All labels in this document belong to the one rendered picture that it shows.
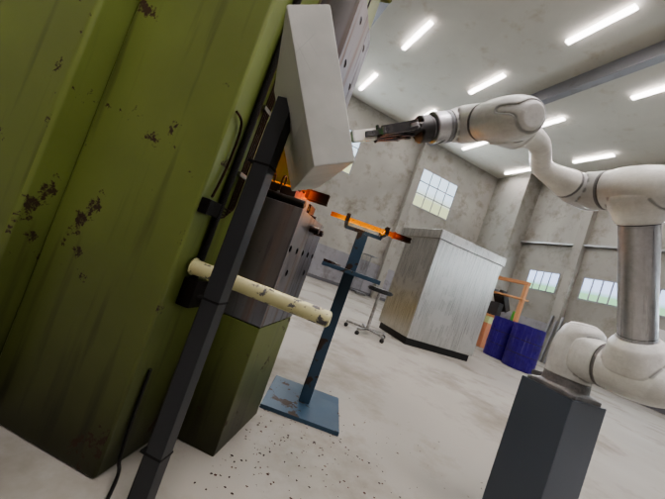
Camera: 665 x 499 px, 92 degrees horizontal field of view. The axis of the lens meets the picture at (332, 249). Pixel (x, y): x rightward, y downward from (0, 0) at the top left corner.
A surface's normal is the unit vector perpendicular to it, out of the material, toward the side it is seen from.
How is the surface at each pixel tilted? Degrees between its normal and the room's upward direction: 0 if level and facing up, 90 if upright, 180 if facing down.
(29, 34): 90
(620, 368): 114
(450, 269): 90
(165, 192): 90
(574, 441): 90
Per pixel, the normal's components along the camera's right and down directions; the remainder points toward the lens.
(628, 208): -0.91, 0.23
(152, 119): -0.17, -0.10
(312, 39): 0.24, 0.04
